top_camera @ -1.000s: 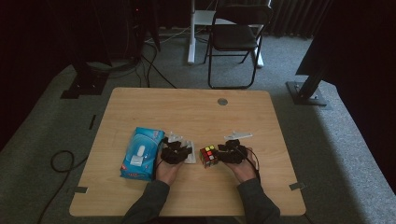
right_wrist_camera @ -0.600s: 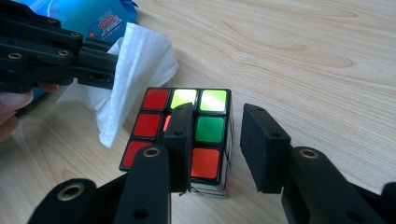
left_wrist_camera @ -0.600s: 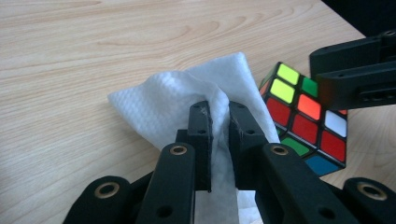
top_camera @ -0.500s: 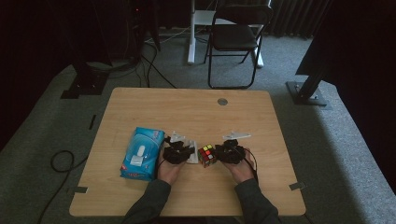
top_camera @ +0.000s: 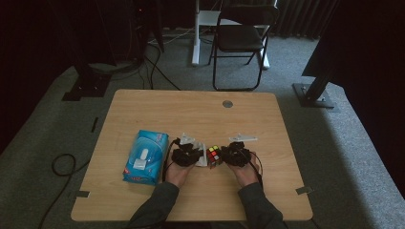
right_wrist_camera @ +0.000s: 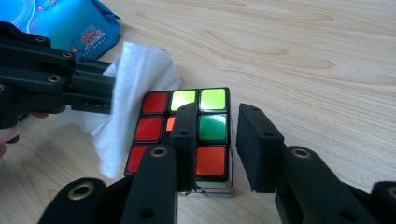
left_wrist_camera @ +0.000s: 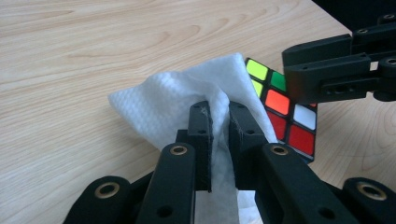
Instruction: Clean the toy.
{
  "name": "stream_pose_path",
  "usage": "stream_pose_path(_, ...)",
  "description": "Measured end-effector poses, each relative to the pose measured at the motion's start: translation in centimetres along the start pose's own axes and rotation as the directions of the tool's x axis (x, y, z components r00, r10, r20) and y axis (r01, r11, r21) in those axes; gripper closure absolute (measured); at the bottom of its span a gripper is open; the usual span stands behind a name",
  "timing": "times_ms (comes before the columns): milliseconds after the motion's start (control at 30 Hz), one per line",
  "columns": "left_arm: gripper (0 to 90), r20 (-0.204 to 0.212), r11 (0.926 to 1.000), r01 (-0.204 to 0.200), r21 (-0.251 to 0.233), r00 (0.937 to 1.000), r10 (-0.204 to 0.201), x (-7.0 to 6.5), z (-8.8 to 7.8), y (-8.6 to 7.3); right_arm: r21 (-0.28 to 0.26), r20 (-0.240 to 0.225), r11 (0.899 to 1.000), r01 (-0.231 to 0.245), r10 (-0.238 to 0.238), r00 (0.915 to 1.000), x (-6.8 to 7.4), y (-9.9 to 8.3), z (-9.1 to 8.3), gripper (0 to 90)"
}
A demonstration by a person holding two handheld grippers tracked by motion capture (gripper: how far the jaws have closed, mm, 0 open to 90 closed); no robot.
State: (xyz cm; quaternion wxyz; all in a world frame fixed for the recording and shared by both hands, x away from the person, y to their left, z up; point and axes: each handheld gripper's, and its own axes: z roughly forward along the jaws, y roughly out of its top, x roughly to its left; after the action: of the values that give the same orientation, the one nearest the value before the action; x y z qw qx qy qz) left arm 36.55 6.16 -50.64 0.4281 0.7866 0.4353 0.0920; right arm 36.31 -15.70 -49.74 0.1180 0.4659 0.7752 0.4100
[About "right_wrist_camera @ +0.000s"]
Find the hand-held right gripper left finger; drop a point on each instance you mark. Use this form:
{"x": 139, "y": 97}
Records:
{"x": 186, "y": 140}

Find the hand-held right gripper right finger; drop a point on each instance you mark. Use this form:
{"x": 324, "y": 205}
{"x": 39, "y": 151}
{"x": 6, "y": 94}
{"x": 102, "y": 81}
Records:
{"x": 261, "y": 149}

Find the colourful puzzle cube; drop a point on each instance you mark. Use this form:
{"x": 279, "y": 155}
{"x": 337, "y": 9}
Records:
{"x": 213, "y": 127}

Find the white wet wipe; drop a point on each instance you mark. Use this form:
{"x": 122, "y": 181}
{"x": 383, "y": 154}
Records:
{"x": 140, "y": 71}

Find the blue wet wipes pack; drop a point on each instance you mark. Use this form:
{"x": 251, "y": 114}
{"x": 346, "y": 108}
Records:
{"x": 62, "y": 25}

